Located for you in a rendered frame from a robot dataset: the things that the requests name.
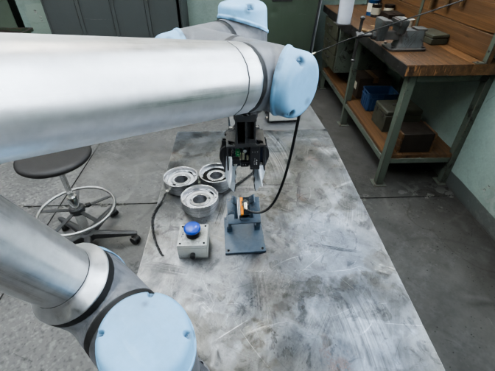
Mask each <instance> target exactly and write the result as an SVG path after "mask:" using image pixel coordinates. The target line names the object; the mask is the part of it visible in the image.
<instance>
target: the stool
mask: <svg viewBox="0 0 495 371"><path fill-rule="evenodd" d="M91 153H92V149H91V146H83V147H79V148H75V149H68V150H65V151H61V152H54V153H50V154H46V155H40V156H36V157H32V158H25V159H21V160H15V161H14V163H13V168H14V170H15V172H16V173H17V174H19V175H21V176H22V177H27V178H31V179H46V178H51V177H57V176H59V177H60V180H61V182H62V184H63V187H64V189H65V190H66V191H64V192H62V193H60V194H58V195H56V196H54V197H52V198H51V199H49V200H48V201H47V202H45V203H44V204H43V205H42V206H41V208H40V209H39V210H38V212H37V214H36V216H35V218H36V219H39V216H40V214H41V213H56V212H69V213H70V215H69V216H68V217H67V218H64V217H62V216H59V217H58V220H59V221H60V222H61V224H60V225H59V226H58V227H57V228H56V229H55V231H56V232H58V231H59V230H60V229H61V228H62V230H63V231H64V230H66V229H69V228H71V229H72V230H73V231H74V233H66V234H61V235H62V236H64V237H68V236H75V237H73V238H70V239H69V241H71V242H73V243H74V244H80V243H83V242H84V243H91V244H93V241H94V240H95V239H104V238H113V237H122V236H131V238H130V242H131V243H132V244H134V245H136V244H137V243H138V242H139V241H140V240H141V237H140V236H139V235H137V231H135V230H99V228H100V227H101V226H102V224H103V223H104V222H105V220H107V219H108V218H109V217H110V216H111V217H114V216H115V215H117V214H118V213H119V212H118V211H117V209H116V198H115V196H114V195H113V193H112V192H111V191H109V190H107V189H106V188H102V187H99V186H83V187H78V188H73V189H71V186H70V185H69V182H68V180H67V177H66V175H65V174H67V173H69V172H72V171H74V170H75V169H78V168H79V167H81V166H82V165H83V164H84V163H85V162H86V161H87V160H88V159H89V158H90V156H91ZM87 188H94V189H99V190H103V191H106V192H107V193H109V194H110V195H108V196H106V197H103V198H101V199H98V200H96V201H93V202H91V203H90V202H86V203H85V205H84V204H83V203H81V202H80V190H81V189H87ZM73 191H75V194H74V193H73ZM64 194H67V195H68V196H67V197H66V199H67V201H68V203H69V209H54V210H44V208H45V207H46V206H47V205H48V204H49V203H50V202H51V201H53V200H54V199H57V198H58V197H60V196H62V195H64ZM110 197H112V198H113V204H112V205H111V206H110V207H109V208H108V209H107V210H106V211H105V212H104V213H103V214H102V215H101V216H100V217H99V218H98V219H97V218H95V217H93V216H92V215H90V214H88V213H86V212H85V208H87V207H88V208H89V207H91V206H92V205H94V204H96V203H98V202H101V201H103V200H105V199H108V198H110ZM73 216H74V217H75V219H76V221H77V224H76V223H74V222H72V221H70V219H71V218H72V217H73ZM86 217H87V218H89V219H90V220H92V221H94V223H93V224H92V225H91V226H90V225H89V223H88V220H87V219H86Z"/></svg>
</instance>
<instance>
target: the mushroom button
mask: <svg viewBox="0 0 495 371"><path fill-rule="evenodd" d="M183 231H184V233H185V234H187V235H190V236H193V235H195V234H197V233H199V232H200V224H199V223H197V222H188V223H186V224H185V226H184V228H183Z"/></svg>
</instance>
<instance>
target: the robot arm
mask: <svg viewBox="0 0 495 371"><path fill-rule="evenodd" d="M217 19H218V20H216V21H212V22H209V23H205V24H198V25H194V26H188V27H184V28H180V29H179V28H174V29H173V30H172V31H169V32H165V33H161V34H159V35H157V36H156V37H155V38H129V37H109V36H89V35H50V34H29V33H9V32H0V163H7V162H11V161H15V160H21V159H25V158H32V157H36V156H40V155H46V154H50V153H54V152H61V151H65V150H68V149H75V148H79V147H83V146H90V145H94V144H100V143H104V142H108V141H115V140H119V139H122V138H129V137H133V136H137V135H143V134H147V133H153V132H157V131H162V130H168V129H172V128H176V127H182V126H186V125H190V124H197V123H200V122H204V121H211V120H215V119H222V118H226V117H229V116H234V121H235V125H234V126H228V129H227V130H226V131H225V136H226V138H222V144H221V147H220V161H221V163H222V166H223V168H224V174H225V178H226V180H227V183H228V186H229V188H230V189H231V190H232V191H235V189H236V179H235V178H236V168H237V167H238V166H241V167H247V166H250V169H252V170H253V176H254V178H253V183H254V188H255V191H257V190H258V188H259V187H260V186H261V187H262V186H263V184H262V180H263V178H264V173H265V166H266V163H267V160H268V158H269V149H268V145H267V139H266V137H264V132H263V129H260V128H259V125H256V119H257V117H258V113H260V112H262V111H267V112H270V113H271V114H272V115H273V116H283V117H285V118H288V119H293V118H295V117H298V116H299V115H301V114H302V113H303V112H304V111H305V110H306V109H307V108H308V106H309V105H310V103H311V101H312V99H313V97H314V95H315V92H316V89H317V83H318V77H319V70H318V64H317V61H316V59H315V57H314V56H313V55H312V54H311V53H310V52H307V51H304V50H301V49H296V48H293V46H292V45H289V44H287V45H286V46H284V45H280V44H276V43H270V42H267V34H268V32H269V30H268V29H267V7H266V5H265V4H264V3H263V2H262V1H259V0H225V1H222V2H220V3H219V5H218V15H217ZM0 292H2V293H4V294H8V295H10V296H12V297H15V298H18V299H19V300H23V301H25V302H28V303H31V307H32V312H33V314H34V315H35V317H36V318H37V319H38V320H40V321H41V322H43V323H45V324H47V325H51V326H54V327H56V328H60V329H63V330H65V331H68V332H69V333H71V334H72V335H73V336H74V337H75V338H76V339H77V341H78V342H79V343H80V345H81V346H82V348H83V350H84V351H85V352H86V353H87V355H88V356H89V358H90V359H91V360H92V362H93V363H94V365H95V366H96V368H97V369H98V370H99V371H210V370H209V368H208V367H207V365H206V364H205V363H204V362H203V361H202V360H201V359H200V358H199V357H198V354H197V342H196V336H195V332H194V327H193V325H192V322H191V320H190V319H189V317H188V315H187V313H186V312H185V310H184V309H183V307H182V306H181V305H180V304H179V303H178V302H177V301H176V300H174V299H172V298H171V297H169V296H167V295H165V294H161V293H157V292H156V293H154V292H153V291H152V290H151V289H150V288H149V287H148V286H147V285H146V284H145V283H144V282H143V281H142V280H141V279H140V278H139V277H138V276H137V275H136V274H135V273H134V272H132V271H131V270H130V269H129V268H128V267H127V266H126V264H125V263H124V261H123V260H122V259H121V258H120V257H119V256H118V255H117V254H116V253H114V252H112V251H110V250H108V249H106V248H104V247H100V246H97V245H95V244H91V243H80V244H74V243H73V242H71V241H69V240H68V239H67V238H65V237H64V236H62V235H60V234H59V233H58V232H56V231H55V230H53V229H51V228H50V227H49V226H47V225H45V224H44V223H43V222H41V221H40V220H38V219H36V218H35V217H34V216H32V215H31V214H29V213H27V212H26V211H25V210H23V209H22V208H20V207H18V206H17V205H16V204H14V203H13V202H11V201H9V200H8V199H7V198H5V197H3V196H2V195H0Z"/></svg>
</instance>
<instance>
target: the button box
mask: <svg viewBox="0 0 495 371"><path fill-rule="evenodd" d="M184 226H185V225H181V226H180V230H179V235H178V242H177V249H178V256H179V258H190V259H195V258H208V248H209V238H210V235H209V228H208V225H200V232H199V233H197V234H195V235H193V236H190V235H187V234H185V233H184V231H183V228H184Z"/></svg>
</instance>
